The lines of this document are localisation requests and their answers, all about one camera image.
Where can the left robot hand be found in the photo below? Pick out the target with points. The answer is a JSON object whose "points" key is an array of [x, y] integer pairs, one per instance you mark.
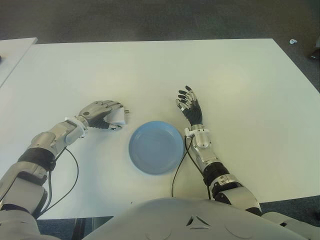
{"points": [[98, 116]]}

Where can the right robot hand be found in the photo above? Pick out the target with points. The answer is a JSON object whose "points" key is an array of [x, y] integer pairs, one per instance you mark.
{"points": [[193, 112]]}

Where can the white charger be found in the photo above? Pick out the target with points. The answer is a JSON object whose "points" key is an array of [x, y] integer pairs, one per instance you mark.
{"points": [[118, 116]]}

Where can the blue plate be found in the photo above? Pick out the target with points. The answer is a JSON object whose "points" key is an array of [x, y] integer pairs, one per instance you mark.
{"points": [[157, 147]]}

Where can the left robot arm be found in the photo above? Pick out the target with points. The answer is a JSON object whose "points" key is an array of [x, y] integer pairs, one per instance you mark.
{"points": [[37, 160]]}

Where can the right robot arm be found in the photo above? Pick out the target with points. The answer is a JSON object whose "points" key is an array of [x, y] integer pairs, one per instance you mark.
{"points": [[225, 175]]}

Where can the white side table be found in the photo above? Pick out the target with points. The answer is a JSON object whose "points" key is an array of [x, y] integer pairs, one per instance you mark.
{"points": [[12, 51]]}

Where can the silver robot torso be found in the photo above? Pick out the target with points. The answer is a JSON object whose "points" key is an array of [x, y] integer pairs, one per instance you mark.
{"points": [[175, 220]]}

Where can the small white floor object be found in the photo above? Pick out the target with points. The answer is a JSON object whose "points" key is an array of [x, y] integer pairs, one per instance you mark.
{"points": [[292, 41]]}

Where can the dark shoe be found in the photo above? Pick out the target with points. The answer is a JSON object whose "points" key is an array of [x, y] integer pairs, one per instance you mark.
{"points": [[315, 55]]}

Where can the person's trouser leg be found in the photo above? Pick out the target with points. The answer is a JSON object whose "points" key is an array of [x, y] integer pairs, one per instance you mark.
{"points": [[318, 41]]}

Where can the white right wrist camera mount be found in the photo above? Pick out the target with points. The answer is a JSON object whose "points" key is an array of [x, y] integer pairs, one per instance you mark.
{"points": [[189, 131]]}

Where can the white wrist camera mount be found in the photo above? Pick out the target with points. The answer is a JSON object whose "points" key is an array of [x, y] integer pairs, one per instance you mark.
{"points": [[77, 125], [189, 131]]}

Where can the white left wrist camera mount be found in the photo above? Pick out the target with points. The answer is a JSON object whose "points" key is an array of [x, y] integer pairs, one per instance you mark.
{"points": [[77, 125]]}

